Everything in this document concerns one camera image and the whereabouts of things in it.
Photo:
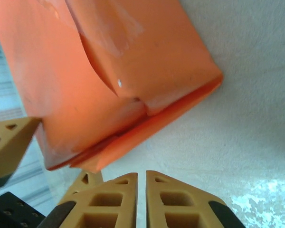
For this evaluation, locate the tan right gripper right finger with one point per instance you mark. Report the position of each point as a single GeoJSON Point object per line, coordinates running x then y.
{"type": "Point", "coordinates": [180, 206]}

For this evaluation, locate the orange cloth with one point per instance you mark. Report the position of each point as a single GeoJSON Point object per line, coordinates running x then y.
{"type": "Point", "coordinates": [61, 83]}

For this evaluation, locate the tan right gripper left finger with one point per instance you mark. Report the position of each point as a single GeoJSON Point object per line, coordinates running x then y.
{"type": "Point", "coordinates": [109, 206]}

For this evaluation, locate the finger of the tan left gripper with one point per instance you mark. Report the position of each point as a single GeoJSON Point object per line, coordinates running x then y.
{"type": "Point", "coordinates": [90, 184]}
{"type": "Point", "coordinates": [9, 147]}

